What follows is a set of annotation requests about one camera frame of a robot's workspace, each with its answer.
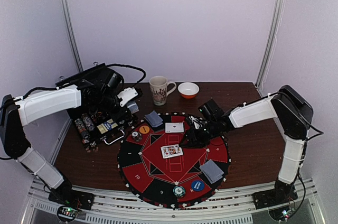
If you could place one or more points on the orange big blind button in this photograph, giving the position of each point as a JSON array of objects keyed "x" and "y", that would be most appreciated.
[{"x": 144, "y": 129}]

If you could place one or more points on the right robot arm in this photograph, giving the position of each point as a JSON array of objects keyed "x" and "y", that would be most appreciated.
[{"x": 285, "y": 111}]

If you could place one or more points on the beige patterned mug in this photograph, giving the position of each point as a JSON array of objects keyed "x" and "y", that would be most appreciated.
[{"x": 160, "y": 88}]

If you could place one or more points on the left aluminium frame post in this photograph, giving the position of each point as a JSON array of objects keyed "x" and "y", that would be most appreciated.
[{"x": 71, "y": 36}]

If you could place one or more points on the round poker mat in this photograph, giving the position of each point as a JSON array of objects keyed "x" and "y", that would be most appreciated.
[{"x": 152, "y": 178}]

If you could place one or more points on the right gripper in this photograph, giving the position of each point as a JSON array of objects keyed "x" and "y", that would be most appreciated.
[{"x": 197, "y": 134}]

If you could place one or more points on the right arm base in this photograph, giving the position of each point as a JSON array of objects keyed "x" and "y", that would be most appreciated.
[{"x": 279, "y": 204}]

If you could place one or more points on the ace of diamonds card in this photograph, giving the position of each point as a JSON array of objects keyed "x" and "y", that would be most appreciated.
[{"x": 174, "y": 127}]

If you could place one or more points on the king of diamonds card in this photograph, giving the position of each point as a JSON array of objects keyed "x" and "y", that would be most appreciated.
[{"x": 170, "y": 151}]

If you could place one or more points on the boxed card deck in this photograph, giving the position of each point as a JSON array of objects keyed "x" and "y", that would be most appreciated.
[{"x": 107, "y": 126}]

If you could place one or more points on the blue small blind button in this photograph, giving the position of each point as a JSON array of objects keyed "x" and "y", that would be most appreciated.
[{"x": 197, "y": 185}]

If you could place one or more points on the black poker chip case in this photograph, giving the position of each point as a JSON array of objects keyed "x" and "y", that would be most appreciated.
[{"x": 105, "y": 111}]

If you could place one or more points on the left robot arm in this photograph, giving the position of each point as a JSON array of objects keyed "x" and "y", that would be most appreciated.
[{"x": 18, "y": 112}]

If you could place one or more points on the white orange bowl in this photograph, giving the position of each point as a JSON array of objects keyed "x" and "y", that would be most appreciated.
[{"x": 188, "y": 90}]

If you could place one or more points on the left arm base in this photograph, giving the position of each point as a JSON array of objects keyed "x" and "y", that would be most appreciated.
[{"x": 72, "y": 202}]

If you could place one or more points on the poker chip stack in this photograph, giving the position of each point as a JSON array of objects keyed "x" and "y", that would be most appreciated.
[
  {"x": 136, "y": 136},
  {"x": 179, "y": 191}
]

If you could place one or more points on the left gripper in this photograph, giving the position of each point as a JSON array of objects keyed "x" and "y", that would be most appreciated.
[{"x": 121, "y": 114}]

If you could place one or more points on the aluminium frame post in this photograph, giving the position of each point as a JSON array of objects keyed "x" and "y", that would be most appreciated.
[
  {"x": 71, "y": 36},
  {"x": 270, "y": 45}
]

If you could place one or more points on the blue playing card deck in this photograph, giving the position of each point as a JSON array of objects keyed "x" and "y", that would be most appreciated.
[{"x": 133, "y": 107}]

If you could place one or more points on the right aluminium frame post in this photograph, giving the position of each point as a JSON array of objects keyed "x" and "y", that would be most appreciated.
[{"x": 270, "y": 45}]

